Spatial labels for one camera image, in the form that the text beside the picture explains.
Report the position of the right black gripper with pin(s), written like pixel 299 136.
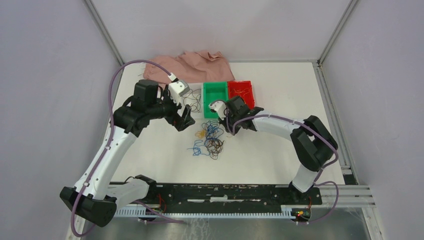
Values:
pixel 232 130

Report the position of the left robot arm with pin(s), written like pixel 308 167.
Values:
pixel 90 198

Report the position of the green plastic bin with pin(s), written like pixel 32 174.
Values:
pixel 213 91

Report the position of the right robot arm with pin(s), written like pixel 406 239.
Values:
pixel 313 143

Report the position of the white plastic bin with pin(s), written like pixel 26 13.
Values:
pixel 194 98

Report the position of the pink crumpled cloth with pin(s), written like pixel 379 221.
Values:
pixel 197 66

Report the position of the red plastic bin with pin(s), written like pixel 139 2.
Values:
pixel 244 89

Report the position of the white slotted cable duct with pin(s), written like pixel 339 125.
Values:
pixel 135 211

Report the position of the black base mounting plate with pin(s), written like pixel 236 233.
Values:
pixel 192 198

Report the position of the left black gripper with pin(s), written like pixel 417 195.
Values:
pixel 175 119

